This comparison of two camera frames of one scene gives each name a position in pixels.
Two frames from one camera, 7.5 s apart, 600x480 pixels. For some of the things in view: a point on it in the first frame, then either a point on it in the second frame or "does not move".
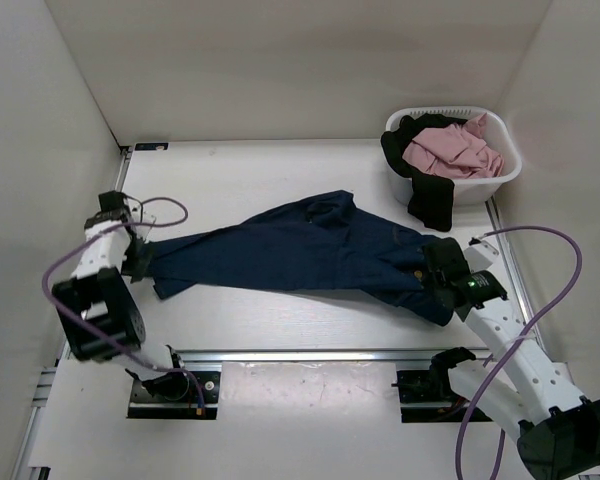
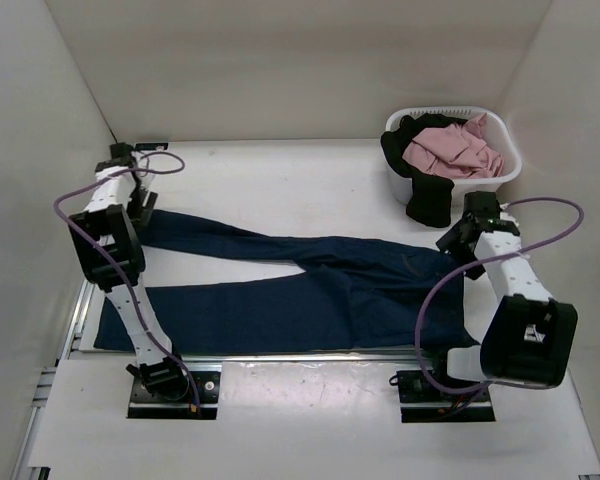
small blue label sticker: (151, 146) does not move
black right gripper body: (439, 281) → (450, 242)
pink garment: (457, 151) does not move
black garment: (432, 197) does not move
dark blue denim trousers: (319, 244) → (370, 293)
